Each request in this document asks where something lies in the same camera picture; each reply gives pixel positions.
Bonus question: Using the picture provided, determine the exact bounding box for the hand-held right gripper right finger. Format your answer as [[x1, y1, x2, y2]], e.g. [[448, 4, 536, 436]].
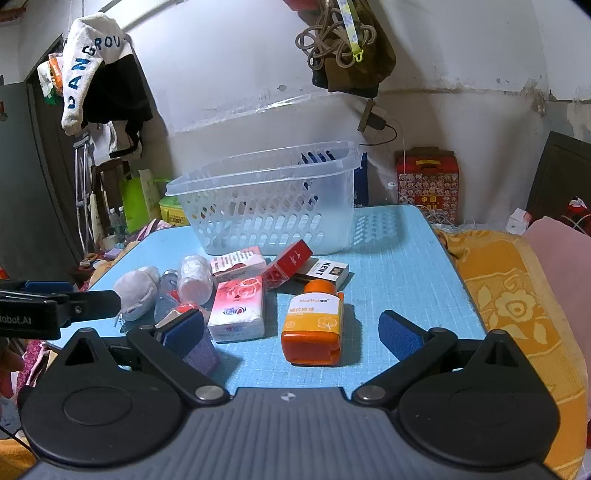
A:
[[352, 311, 532, 408]]

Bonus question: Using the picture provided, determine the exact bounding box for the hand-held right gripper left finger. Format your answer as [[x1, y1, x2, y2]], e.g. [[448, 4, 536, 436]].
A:
[[59, 308, 230, 408]]

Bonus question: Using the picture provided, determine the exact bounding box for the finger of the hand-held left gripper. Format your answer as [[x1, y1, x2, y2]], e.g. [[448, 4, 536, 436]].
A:
[[0, 279, 75, 298], [56, 290, 123, 325]]

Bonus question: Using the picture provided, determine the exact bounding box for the purple small box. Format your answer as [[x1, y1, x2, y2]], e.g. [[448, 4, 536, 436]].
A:
[[184, 323, 221, 377]]

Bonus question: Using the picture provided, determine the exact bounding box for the clear small bottle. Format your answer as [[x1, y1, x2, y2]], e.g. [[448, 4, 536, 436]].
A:
[[154, 270, 197, 325]]

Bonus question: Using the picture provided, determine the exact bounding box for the grey plush toy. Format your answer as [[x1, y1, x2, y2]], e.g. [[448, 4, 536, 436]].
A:
[[113, 266, 161, 322]]

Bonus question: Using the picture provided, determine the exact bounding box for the white plastic-wrapped roll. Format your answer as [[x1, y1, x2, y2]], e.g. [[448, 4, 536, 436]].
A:
[[177, 254, 214, 306]]

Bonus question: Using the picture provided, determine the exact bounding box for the pink tissue pack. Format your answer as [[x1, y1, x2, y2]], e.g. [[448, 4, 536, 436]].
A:
[[207, 275, 267, 343]]

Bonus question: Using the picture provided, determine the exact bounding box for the red and white tissue pack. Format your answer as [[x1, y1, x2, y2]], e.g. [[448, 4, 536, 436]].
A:
[[209, 246, 268, 284]]

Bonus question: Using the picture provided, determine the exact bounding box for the orange plastic bottle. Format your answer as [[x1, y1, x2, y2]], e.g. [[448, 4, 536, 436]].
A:
[[280, 279, 345, 368]]

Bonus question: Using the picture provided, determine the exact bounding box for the white cigarette box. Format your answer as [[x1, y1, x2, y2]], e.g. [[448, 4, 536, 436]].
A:
[[294, 258, 351, 287]]

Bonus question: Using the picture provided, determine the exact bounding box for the red cigarette box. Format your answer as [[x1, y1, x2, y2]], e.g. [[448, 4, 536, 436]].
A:
[[263, 239, 314, 289]]

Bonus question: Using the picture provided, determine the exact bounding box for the clear plastic basket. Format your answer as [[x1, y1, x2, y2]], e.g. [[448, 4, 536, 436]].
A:
[[165, 140, 364, 257]]

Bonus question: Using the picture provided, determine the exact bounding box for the person's left hand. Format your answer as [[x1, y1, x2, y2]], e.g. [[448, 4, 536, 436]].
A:
[[0, 339, 24, 398]]

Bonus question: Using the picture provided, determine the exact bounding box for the metal crutch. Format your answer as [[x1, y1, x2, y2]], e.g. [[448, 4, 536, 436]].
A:
[[73, 131, 96, 260]]

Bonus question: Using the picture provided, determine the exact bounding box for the dark grey door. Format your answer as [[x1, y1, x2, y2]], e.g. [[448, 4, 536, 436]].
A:
[[0, 82, 81, 283]]

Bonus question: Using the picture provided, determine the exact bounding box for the green shopping bag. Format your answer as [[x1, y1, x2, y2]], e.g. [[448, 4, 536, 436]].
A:
[[120, 168, 160, 232]]

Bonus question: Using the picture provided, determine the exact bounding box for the yellow-green box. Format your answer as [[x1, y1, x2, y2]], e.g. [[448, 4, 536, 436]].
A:
[[159, 196, 191, 227]]

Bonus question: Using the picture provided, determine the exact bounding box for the orange floral blanket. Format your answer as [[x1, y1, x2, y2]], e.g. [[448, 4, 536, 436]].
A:
[[433, 228, 588, 480]]

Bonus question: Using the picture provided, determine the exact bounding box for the red gift box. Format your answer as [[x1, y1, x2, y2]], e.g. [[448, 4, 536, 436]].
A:
[[396, 147, 459, 225]]

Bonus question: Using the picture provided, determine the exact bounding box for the blue shopping bag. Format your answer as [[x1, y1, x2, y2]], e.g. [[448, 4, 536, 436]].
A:
[[299, 150, 369, 208]]

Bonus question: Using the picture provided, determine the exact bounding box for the small white box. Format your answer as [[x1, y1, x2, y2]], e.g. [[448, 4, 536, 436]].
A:
[[506, 207, 530, 234]]

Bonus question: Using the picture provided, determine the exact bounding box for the pink cloth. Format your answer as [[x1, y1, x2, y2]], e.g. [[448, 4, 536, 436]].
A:
[[521, 216, 591, 449]]

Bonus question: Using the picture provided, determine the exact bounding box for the black hanging garment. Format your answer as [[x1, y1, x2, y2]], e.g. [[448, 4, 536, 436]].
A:
[[82, 50, 154, 158]]

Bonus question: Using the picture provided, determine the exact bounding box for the black power adapter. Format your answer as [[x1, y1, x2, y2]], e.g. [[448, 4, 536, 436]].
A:
[[357, 99, 398, 145]]

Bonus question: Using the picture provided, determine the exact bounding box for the white jacket with blue letters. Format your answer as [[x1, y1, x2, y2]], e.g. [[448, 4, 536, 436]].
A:
[[61, 13, 129, 136]]

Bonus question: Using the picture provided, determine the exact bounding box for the dark wooden board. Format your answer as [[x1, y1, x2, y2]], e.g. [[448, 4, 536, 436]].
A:
[[526, 131, 591, 223]]

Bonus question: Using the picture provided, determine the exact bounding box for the olive hanging bag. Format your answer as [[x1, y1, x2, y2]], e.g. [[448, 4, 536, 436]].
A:
[[310, 0, 397, 96]]

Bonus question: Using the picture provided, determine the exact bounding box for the yellow-green lanyard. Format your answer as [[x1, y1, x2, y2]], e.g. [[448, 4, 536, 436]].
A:
[[337, 0, 366, 64]]

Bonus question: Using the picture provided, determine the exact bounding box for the beige coiled rope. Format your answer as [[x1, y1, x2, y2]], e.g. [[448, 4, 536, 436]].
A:
[[295, 0, 371, 71]]

